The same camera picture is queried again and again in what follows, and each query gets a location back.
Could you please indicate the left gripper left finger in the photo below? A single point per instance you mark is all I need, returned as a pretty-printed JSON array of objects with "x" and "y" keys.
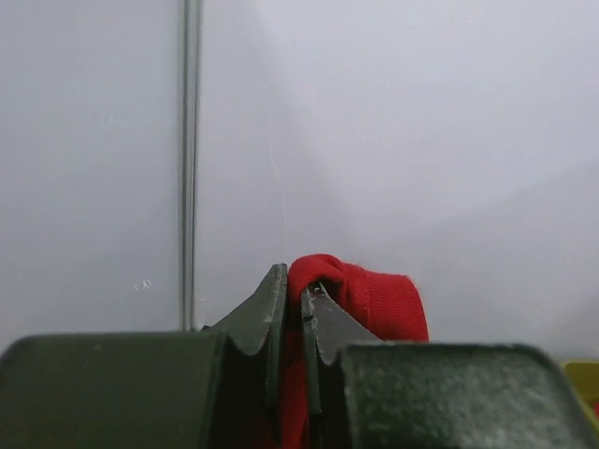
[{"x": 212, "y": 388}]

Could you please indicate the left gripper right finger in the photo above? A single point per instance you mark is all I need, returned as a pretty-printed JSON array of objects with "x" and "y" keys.
[{"x": 364, "y": 392}]

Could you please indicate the red t-shirt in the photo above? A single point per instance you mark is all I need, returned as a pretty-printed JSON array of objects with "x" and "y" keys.
[{"x": 388, "y": 305}]

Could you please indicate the olive green plastic bin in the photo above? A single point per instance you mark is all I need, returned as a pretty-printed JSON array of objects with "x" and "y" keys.
[{"x": 583, "y": 375}]

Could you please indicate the left aluminium corner post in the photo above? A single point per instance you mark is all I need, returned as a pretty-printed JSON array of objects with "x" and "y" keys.
[{"x": 188, "y": 81}]

